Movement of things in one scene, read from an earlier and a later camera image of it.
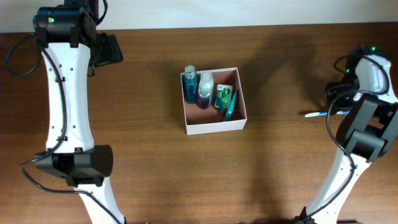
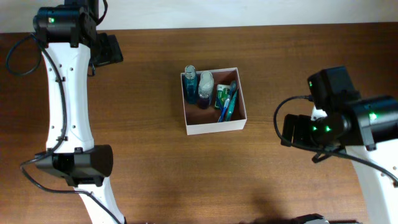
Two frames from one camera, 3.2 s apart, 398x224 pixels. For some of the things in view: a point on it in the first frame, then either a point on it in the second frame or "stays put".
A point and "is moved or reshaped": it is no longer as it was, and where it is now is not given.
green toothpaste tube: x=231 y=106 stays put
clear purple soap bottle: x=206 y=90 stays put
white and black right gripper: x=334 y=103 → x=298 y=135
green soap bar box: x=224 y=92 stays put
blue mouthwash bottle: x=190 y=79 stays put
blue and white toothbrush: x=326 y=113 is moved or reshaped
